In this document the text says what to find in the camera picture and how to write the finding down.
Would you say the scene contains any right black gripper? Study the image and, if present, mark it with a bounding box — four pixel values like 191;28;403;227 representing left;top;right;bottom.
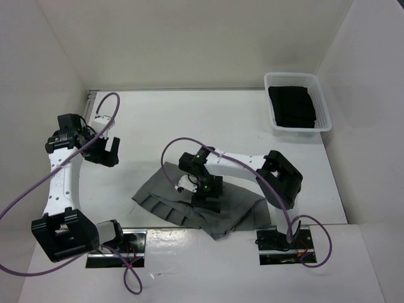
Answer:
191;174;223;213

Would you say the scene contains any grey pleated skirt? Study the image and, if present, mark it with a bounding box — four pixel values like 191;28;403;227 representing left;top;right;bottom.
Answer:
132;169;271;241

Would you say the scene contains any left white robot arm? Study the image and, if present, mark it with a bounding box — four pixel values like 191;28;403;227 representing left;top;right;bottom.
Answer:
31;114;126;263

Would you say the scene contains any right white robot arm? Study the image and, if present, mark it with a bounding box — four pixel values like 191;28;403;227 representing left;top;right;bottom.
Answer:
174;146;303;248

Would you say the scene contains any black folded skirt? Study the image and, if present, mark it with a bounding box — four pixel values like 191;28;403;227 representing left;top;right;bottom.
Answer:
268;86;316;129

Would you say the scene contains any white plastic basket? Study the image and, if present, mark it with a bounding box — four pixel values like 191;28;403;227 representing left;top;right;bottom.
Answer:
264;72;332;136

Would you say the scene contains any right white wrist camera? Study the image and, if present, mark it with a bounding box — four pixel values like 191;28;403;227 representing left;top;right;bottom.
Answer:
175;174;199;193

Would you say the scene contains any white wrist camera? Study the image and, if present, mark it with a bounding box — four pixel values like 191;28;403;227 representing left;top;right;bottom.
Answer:
90;114;115;140
175;174;199;193

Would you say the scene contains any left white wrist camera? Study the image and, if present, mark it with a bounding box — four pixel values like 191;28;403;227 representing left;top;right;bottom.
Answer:
90;114;115;140

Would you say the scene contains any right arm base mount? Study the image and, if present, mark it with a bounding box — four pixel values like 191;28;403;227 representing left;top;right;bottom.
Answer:
255;227;317;266

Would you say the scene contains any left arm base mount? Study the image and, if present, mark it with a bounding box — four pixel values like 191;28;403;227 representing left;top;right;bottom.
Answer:
85;229;147;269

